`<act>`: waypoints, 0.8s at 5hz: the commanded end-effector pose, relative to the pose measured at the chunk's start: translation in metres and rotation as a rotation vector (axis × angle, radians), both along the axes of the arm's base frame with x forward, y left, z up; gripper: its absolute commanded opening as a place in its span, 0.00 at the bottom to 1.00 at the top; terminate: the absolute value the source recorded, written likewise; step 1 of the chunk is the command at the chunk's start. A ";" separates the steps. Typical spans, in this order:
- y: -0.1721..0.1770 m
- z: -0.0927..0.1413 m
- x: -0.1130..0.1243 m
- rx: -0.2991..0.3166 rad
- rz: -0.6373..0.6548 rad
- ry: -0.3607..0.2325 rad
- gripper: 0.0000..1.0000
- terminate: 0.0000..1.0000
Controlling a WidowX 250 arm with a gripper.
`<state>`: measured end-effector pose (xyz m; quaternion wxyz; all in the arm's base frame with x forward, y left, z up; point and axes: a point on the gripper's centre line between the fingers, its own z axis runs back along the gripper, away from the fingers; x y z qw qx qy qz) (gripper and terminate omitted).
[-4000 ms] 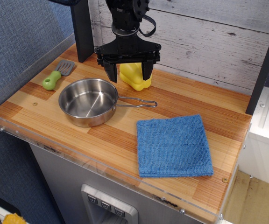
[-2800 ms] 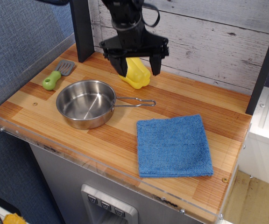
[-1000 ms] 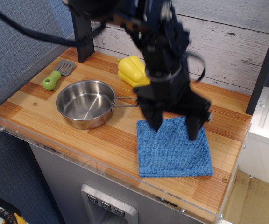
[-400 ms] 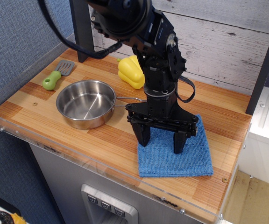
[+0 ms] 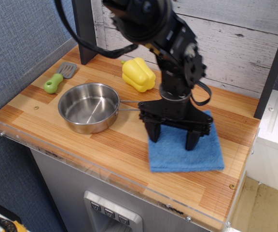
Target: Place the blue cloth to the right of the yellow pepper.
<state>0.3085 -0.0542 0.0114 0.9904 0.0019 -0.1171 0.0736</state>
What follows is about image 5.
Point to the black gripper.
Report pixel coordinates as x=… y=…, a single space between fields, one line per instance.
x=178 y=114

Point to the blue microfiber cloth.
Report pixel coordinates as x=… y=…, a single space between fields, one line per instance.
x=169 y=154

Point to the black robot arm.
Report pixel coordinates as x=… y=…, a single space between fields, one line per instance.
x=154 y=24

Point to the yellow toy bell pepper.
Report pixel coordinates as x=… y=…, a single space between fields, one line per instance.
x=136 y=73

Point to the stainless steel pan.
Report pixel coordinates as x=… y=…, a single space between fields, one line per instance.
x=90 y=108

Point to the white ridged side appliance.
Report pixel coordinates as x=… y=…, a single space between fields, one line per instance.
x=262 y=164

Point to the grey cabinet with button panel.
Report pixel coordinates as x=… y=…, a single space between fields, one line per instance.
x=89 y=204

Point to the yellow object bottom left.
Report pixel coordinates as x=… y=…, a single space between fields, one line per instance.
x=19 y=227

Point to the dark grey right post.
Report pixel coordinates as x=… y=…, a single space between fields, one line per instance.
x=268 y=87

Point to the dark grey post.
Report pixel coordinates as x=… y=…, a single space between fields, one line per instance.
x=84 y=23
x=268 y=87

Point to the green handled grey spatula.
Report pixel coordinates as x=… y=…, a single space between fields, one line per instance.
x=65 y=71

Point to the dark grey left post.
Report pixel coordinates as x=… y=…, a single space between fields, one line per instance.
x=84 y=23

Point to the clear acrylic guard rail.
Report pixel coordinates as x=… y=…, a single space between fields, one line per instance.
x=119 y=155

